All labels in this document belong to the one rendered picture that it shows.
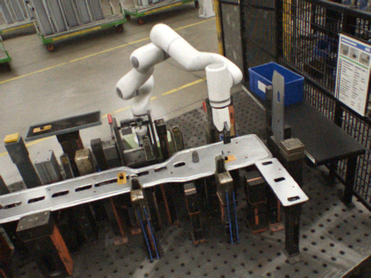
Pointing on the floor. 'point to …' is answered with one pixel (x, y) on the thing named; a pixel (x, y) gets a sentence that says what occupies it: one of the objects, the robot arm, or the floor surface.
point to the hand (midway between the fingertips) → (223, 136)
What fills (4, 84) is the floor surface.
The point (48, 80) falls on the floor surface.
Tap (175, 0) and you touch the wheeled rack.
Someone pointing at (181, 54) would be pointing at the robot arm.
